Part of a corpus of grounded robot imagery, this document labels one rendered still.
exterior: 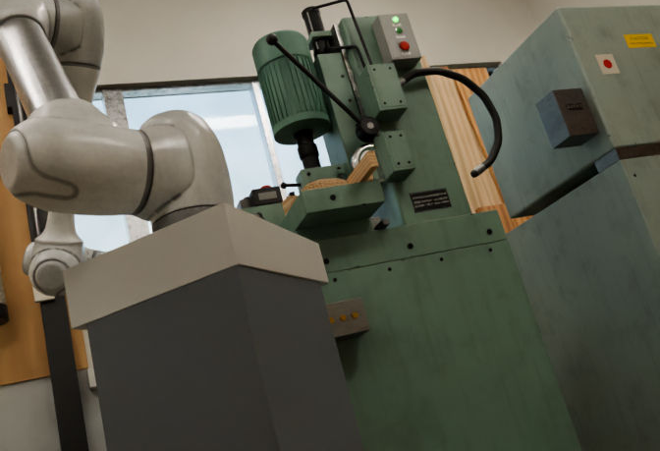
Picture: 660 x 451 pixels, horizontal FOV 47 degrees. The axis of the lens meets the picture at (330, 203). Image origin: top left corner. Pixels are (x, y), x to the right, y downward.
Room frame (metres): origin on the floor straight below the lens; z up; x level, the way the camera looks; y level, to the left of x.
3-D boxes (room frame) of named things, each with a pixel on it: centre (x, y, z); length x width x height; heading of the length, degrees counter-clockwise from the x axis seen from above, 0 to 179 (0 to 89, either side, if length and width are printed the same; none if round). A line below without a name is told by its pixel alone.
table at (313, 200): (2.02, 0.12, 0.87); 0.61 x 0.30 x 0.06; 21
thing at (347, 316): (1.78, 0.06, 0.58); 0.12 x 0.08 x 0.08; 111
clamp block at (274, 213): (1.99, 0.19, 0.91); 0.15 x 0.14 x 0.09; 21
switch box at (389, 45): (2.06, -0.33, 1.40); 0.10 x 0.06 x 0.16; 111
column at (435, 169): (2.18, -0.25, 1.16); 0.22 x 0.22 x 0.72; 21
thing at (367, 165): (1.95, -0.03, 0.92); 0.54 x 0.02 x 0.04; 21
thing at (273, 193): (1.98, 0.19, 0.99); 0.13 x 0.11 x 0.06; 21
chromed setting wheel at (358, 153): (2.01, -0.15, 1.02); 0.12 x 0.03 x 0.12; 111
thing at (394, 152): (2.00, -0.21, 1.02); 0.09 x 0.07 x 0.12; 21
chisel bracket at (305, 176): (2.08, 0.00, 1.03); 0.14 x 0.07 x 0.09; 111
